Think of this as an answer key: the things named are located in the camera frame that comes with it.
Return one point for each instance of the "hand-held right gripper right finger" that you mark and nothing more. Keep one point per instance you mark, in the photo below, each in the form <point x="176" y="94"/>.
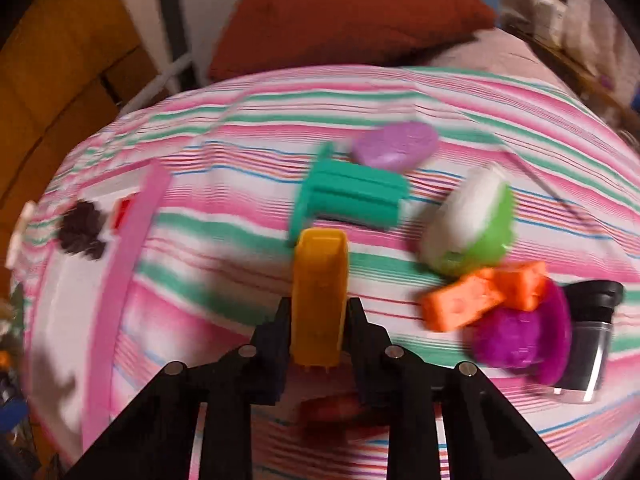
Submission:
<point x="362" y="350"/>

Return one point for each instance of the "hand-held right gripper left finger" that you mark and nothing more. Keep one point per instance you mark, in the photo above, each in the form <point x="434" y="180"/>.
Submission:
<point x="272" y="355"/>

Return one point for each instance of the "yellow plastic toy piece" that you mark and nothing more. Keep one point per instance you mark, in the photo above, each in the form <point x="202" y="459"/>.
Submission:
<point x="320" y="300"/>

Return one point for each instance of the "orange linked cubes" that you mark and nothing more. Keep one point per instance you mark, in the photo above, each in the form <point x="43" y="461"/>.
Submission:
<point x="460" y="302"/>

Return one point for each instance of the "teal plastic toy piece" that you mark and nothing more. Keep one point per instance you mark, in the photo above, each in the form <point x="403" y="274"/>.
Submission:
<point x="350" y="192"/>

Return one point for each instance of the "pink-rimmed white tray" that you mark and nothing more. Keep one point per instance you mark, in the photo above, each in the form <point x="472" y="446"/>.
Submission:
<point x="125" y="270"/>

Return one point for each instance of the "red plastic object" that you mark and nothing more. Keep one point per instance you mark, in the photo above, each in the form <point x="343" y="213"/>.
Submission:
<point x="330" y="410"/>

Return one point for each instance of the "magenta plastic toy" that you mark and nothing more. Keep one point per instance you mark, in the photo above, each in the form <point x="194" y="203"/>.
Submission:
<point x="515" y="340"/>

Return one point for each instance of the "green and white plug-in device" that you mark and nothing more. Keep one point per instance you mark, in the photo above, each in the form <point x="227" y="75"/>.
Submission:
<point x="470" y="220"/>

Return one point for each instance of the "striped blanket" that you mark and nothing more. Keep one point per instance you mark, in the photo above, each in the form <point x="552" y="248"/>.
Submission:
<point x="240" y="160"/>

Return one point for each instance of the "small red toy piece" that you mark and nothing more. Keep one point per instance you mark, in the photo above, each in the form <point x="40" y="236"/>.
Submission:
<point x="124" y="212"/>

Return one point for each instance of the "purple oval soap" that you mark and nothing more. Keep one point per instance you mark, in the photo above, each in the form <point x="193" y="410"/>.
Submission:
<point x="395" y="146"/>

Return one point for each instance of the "black-capped clear jar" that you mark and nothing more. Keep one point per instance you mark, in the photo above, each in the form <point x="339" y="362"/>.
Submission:
<point x="590" y="340"/>

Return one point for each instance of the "dark brown pine cone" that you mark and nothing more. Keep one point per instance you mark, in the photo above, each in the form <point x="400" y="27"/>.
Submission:
<point x="80" y="230"/>

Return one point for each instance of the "rust red pillow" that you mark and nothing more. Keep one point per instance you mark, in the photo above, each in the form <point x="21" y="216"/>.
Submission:
<point x="340" y="25"/>

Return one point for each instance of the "pale pink quilt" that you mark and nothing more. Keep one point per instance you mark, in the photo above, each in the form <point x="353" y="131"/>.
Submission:
<point x="500" y="52"/>

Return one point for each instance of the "black chair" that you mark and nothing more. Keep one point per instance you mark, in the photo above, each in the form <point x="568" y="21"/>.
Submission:
<point x="177" y="25"/>

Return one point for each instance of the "wooden desk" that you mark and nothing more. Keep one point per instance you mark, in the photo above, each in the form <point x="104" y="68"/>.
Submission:
<point x="575" y="65"/>

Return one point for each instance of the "wooden cabinet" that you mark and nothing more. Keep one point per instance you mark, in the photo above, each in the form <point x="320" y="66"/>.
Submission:
<point x="60" y="60"/>

